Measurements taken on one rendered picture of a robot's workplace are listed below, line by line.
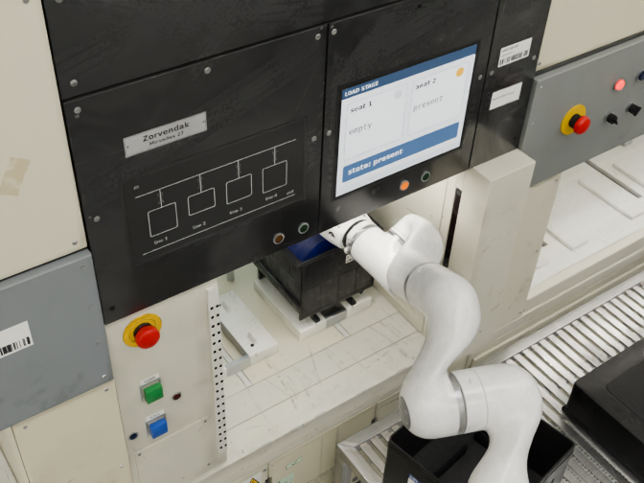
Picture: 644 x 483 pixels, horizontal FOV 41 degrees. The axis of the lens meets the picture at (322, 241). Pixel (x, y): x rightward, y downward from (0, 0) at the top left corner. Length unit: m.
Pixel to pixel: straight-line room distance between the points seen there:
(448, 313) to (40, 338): 0.62
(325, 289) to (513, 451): 0.74
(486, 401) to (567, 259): 1.02
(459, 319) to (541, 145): 0.55
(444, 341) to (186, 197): 0.46
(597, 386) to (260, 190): 1.03
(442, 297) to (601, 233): 1.13
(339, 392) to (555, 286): 0.66
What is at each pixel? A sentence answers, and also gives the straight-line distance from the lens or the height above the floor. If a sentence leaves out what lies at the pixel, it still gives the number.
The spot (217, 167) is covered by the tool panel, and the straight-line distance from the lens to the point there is 1.29.
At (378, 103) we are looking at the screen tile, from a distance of 1.42.
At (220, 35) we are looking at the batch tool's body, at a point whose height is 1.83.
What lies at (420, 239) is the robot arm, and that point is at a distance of 1.66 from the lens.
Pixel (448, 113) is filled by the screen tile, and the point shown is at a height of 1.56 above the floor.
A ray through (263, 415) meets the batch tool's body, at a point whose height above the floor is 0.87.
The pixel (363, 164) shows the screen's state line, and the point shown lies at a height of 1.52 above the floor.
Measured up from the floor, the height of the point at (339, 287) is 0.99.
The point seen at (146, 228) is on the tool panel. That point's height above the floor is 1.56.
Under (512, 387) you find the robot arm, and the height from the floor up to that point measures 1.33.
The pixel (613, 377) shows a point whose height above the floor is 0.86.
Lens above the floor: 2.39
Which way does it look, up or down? 42 degrees down
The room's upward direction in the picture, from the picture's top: 3 degrees clockwise
